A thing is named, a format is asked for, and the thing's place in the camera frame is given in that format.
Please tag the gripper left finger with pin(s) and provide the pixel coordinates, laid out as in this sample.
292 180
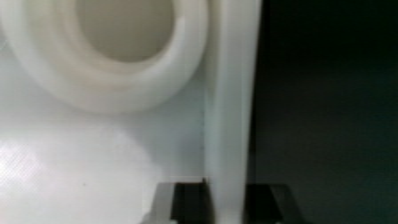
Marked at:
182 204

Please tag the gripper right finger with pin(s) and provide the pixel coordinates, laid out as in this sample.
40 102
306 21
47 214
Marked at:
271 208

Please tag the white square table top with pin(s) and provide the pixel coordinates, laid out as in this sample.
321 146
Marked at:
127 74

